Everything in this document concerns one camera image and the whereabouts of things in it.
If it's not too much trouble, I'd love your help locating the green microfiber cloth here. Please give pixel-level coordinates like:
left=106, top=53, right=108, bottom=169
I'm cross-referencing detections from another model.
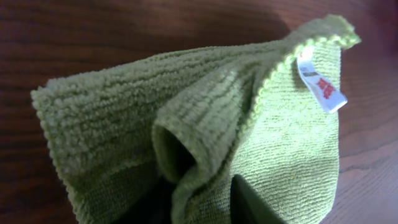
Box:
left=30, top=15, right=360, bottom=223

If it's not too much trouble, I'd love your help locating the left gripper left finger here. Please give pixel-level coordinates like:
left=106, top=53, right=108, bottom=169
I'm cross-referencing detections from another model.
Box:
left=113, top=177, right=176, bottom=224

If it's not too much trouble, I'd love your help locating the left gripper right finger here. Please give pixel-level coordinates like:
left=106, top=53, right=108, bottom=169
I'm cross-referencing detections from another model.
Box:
left=229, top=174, right=284, bottom=224

